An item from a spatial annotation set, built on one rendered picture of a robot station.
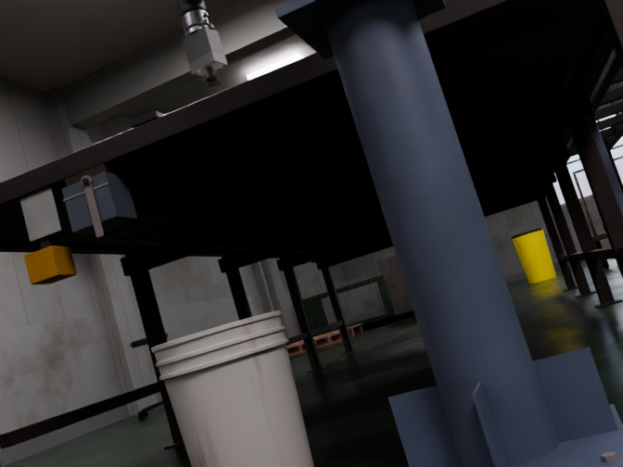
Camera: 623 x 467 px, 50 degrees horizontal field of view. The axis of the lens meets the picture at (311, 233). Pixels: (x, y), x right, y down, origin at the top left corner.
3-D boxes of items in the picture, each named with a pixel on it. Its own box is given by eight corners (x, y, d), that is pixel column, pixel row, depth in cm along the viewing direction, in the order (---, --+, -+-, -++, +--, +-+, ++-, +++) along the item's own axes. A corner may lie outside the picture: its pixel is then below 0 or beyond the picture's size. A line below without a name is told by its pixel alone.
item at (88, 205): (118, 229, 164) (100, 160, 166) (71, 246, 167) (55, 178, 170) (142, 231, 174) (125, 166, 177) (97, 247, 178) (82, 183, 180)
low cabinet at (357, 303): (345, 333, 1134) (333, 294, 1142) (431, 308, 1086) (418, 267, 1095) (311, 346, 975) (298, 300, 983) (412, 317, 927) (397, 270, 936)
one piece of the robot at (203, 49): (222, 20, 190) (237, 73, 188) (197, 34, 194) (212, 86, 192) (200, 11, 182) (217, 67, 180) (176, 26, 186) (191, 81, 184)
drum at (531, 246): (527, 284, 874) (511, 237, 882) (558, 275, 862) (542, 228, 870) (527, 285, 834) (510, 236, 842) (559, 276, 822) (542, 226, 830)
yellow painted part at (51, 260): (58, 274, 169) (37, 187, 172) (30, 284, 172) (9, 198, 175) (78, 274, 177) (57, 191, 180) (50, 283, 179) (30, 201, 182)
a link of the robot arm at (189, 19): (192, 26, 192) (214, 13, 189) (197, 41, 192) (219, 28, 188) (175, 19, 186) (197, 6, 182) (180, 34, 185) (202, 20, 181)
